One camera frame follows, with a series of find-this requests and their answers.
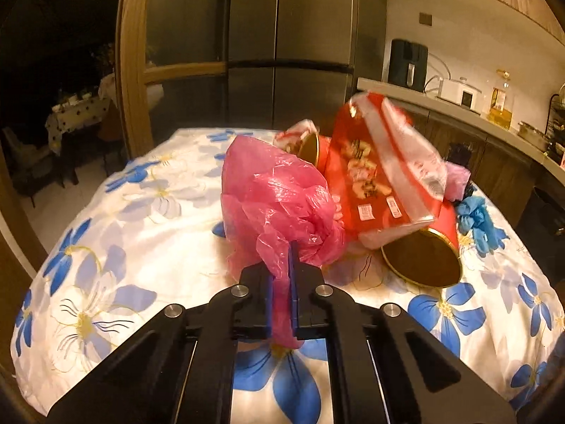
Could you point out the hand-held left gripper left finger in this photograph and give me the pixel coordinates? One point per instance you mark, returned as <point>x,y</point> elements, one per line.
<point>270,300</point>

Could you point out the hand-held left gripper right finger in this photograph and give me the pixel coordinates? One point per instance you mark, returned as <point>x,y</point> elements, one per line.
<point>293,291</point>

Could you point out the blue floral tablecloth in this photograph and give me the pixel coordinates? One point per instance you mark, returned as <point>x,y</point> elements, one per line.
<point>154,229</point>

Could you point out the red and white snack bag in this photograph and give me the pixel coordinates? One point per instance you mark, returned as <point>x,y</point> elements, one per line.
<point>366,172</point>

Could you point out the crumpled red white wrapper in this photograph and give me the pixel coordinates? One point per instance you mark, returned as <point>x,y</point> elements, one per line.
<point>287,134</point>

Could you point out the blue plastic gloves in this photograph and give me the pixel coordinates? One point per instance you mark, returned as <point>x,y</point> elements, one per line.
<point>476,218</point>

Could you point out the small pink plastic bag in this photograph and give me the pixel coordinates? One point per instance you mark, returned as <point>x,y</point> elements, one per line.
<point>459,181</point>

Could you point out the black plastic object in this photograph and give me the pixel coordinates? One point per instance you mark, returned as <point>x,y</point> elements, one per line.
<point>459,154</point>

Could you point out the white plastic bag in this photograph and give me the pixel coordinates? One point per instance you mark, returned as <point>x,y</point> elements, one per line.
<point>154,95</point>

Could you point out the wooden kitchen counter cabinets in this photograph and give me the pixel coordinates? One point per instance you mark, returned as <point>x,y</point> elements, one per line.
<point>499,172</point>

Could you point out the black air fryer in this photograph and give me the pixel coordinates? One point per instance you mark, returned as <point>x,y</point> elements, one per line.
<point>406,62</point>

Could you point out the white rice cooker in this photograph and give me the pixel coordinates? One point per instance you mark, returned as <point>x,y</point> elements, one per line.
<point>459,92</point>

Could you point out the grey steel refrigerator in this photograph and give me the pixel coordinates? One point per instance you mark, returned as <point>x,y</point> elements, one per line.
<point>309,31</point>

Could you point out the wooden glass panel door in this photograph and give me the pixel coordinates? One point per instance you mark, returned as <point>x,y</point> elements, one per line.
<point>132,75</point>

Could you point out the polka dot covered table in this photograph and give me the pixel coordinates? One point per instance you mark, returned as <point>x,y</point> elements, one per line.
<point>75,115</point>

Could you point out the cooking oil bottle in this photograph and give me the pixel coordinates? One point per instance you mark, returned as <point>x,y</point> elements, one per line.
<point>501,110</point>

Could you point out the dark dining chair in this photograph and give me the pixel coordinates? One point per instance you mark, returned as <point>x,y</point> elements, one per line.
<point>31,163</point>

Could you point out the metal pot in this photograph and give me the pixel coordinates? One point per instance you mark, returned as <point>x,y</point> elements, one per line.
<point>532,134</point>

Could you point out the dark wall socket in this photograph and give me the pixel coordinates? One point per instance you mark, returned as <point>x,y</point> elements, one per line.
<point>425,18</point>

